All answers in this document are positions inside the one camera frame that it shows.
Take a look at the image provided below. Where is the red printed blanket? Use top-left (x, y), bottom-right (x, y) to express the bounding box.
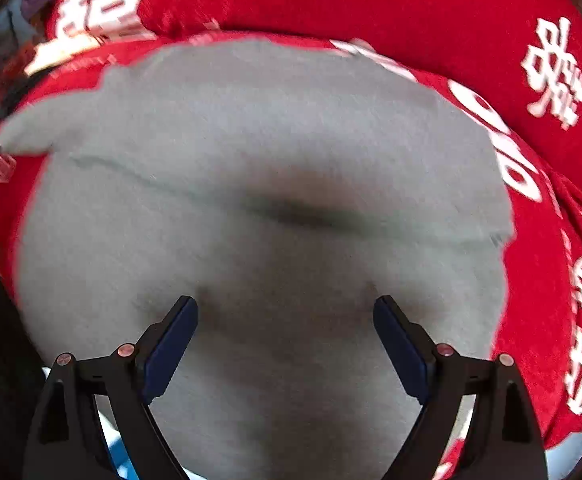
top-left (0, 0), bottom-right (582, 480)

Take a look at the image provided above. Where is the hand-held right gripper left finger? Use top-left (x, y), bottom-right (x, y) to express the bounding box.
top-left (23, 295), bottom-right (200, 480)

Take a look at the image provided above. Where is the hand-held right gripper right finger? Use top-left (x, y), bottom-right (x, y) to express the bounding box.
top-left (373, 295), bottom-right (550, 480)

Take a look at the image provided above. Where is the grey knit garment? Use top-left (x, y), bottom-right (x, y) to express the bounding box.
top-left (0, 37), bottom-right (518, 480)

